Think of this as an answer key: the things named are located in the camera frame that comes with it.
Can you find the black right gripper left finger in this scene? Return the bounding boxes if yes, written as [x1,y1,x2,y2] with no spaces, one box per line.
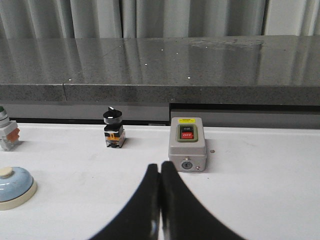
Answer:
[92,164,160,240]

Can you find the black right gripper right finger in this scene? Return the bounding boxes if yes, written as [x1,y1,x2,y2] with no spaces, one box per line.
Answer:
[160,161,243,240]

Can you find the blue and cream call bell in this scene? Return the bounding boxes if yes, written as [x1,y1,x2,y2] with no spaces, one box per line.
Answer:
[0,166,37,211]

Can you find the grey stone counter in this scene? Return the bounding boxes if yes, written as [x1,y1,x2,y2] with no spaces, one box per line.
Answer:
[0,35,320,129]

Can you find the grey curtain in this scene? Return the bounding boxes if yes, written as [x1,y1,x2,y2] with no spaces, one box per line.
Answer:
[0,0,320,39]

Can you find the grey on-off switch box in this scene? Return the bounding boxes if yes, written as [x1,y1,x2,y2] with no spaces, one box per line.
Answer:
[168,117,207,172]

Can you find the black selector switch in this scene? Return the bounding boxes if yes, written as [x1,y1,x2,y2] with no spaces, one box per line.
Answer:
[103,106,126,148]

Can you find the green pushbutton switch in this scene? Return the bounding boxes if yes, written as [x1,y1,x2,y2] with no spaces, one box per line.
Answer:
[0,106,20,151]

